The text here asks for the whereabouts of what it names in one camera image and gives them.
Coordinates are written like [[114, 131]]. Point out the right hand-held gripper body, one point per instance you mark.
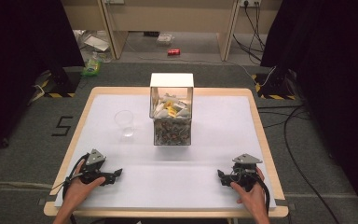
[[245, 174]]

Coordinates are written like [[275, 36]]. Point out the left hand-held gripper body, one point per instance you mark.
[[92, 170]]

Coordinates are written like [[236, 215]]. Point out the person's right hand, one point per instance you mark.
[[252, 199]]

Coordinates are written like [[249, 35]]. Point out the person's left hand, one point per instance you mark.
[[78, 193]]

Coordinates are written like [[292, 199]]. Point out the white table mat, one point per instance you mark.
[[174, 183]]

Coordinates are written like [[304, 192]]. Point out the clear glass cup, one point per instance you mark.
[[124, 119]]

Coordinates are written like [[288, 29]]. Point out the wooden table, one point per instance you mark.
[[84, 105]]

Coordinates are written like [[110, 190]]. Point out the pile of small dark pieces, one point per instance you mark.
[[171, 132]]

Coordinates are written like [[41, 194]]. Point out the pile of white yellow packets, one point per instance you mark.
[[171, 109]]

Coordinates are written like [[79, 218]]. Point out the black stand base striped tape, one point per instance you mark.
[[273, 85], [62, 81]]

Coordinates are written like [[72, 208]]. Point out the green packet on floor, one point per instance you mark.
[[92, 67]]

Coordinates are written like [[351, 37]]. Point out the clear box with white lid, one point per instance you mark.
[[171, 80]]

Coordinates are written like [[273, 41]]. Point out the crumpled clear plastic bag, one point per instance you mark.
[[93, 43]]

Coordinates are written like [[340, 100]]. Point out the red drink can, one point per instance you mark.
[[173, 52]]

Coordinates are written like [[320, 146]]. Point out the black curtain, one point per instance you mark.
[[332, 62], [18, 56]]

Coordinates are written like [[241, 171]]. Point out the clear plastic packet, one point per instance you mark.
[[164, 39]]

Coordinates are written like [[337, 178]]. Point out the beige wooden desk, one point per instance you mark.
[[174, 15]]

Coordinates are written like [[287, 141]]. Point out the white wall socket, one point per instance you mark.
[[250, 2]]

